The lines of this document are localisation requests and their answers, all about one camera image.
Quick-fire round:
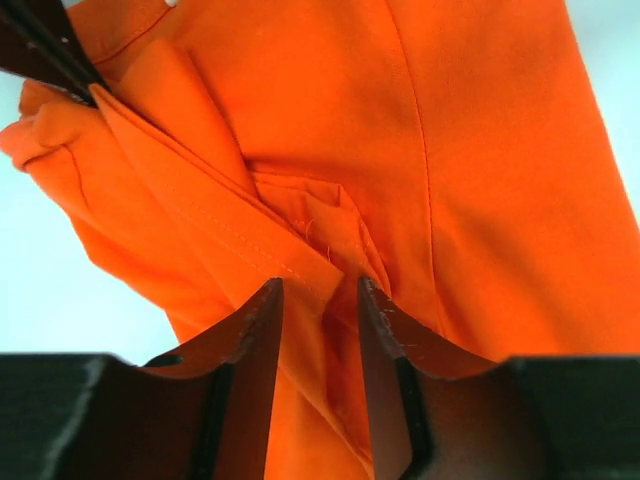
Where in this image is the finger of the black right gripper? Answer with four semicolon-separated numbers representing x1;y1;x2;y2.
1;0;108;107

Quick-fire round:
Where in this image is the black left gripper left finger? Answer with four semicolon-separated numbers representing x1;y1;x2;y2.
134;278;283;479

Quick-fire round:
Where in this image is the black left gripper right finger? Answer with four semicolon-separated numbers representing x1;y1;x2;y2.
357;277;505;479

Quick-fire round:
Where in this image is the orange t shirt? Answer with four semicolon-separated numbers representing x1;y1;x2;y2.
1;1;639;479

